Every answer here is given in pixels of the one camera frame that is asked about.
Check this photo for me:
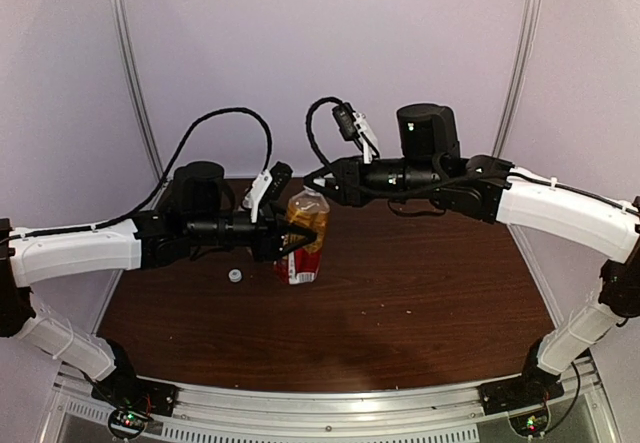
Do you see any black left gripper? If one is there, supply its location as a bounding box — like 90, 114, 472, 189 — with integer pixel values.
187, 203, 317, 263

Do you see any amber tea bottle red label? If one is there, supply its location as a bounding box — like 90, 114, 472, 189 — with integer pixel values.
274, 187, 330, 285

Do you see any white tea bottle cap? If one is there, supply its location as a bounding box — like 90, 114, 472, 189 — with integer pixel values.
303, 187, 322, 197

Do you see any white water bottle cap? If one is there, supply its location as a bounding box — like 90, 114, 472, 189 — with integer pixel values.
228, 269, 243, 283

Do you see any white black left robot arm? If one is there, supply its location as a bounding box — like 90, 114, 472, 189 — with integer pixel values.
1, 161, 318, 407

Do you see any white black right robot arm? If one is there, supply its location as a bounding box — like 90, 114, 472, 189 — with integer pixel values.
304, 97, 639, 405

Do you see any left circuit board with leds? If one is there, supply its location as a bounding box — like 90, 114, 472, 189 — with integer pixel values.
107, 409, 151, 439

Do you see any circuit board with leds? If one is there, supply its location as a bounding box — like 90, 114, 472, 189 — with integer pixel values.
508, 407, 551, 439
107, 409, 151, 439

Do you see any right circuit board with leds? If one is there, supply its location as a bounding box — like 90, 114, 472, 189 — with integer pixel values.
508, 407, 551, 439

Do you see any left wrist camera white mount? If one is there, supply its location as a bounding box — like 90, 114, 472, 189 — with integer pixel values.
241, 161, 293, 223

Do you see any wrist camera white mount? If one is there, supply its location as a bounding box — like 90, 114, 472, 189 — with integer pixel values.
241, 161, 293, 223
332, 102, 380, 164

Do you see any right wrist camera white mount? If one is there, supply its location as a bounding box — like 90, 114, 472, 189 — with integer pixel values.
332, 102, 380, 164

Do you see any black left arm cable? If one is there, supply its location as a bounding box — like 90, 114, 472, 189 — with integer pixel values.
0, 107, 275, 244

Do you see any left aluminium corner post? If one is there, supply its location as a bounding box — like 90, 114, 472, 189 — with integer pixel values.
110, 0, 163, 182

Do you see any aluminium corner post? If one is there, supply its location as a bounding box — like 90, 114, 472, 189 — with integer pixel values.
492, 0, 542, 157
110, 0, 163, 182

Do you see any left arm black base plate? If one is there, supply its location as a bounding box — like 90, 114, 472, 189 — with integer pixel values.
85, 375, 178, 417

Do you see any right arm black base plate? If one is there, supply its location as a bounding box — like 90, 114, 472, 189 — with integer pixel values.
478, 375, 564, 416

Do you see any right aluminium corner post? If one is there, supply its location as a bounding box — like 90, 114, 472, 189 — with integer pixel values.
492, 0, 542, 157

